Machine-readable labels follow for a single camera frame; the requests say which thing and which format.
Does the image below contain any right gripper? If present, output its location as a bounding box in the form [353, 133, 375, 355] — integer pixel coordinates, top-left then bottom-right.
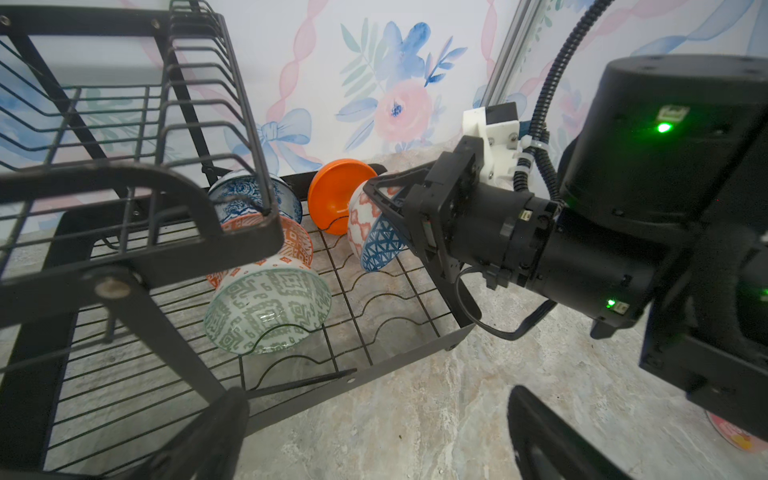
[364, 136, 483, 327]

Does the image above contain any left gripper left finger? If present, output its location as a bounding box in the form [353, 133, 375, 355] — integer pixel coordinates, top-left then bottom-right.
[126, 387, 249, 479]

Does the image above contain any black wire dish rack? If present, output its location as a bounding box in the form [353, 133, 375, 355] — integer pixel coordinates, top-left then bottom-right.
[1, 1, 470, 479]

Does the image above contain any green patterned bowl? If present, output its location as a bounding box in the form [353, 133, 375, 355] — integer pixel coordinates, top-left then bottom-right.
[203, 255, 332, 355]

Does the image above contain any blue floral bowl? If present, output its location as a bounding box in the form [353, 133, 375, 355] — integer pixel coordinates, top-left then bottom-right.
[208, 169, 303, 223]

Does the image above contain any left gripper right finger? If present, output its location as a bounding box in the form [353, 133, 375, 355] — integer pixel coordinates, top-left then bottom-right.
[507, 385, 629, 480]

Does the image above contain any red patterned bowl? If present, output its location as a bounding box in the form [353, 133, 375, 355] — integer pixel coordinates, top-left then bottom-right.
[206, 213, 314, 289]

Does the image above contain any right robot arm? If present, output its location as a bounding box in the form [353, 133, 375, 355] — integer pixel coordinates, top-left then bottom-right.
[365, 54, 767, 438]

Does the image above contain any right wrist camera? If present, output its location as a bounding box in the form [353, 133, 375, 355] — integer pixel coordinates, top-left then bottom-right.
[462, 102, 523, 190]

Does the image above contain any orange plastic bowl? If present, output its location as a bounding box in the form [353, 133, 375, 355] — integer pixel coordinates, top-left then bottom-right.
[308, 159, 377, 236]

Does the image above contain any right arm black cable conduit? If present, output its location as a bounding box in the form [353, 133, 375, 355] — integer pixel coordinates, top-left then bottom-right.
[512, 0, 616, 202]

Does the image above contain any dark blue patterned bowl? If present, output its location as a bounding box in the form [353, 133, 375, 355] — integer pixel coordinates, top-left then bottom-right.
[347, 184, 407, 272]

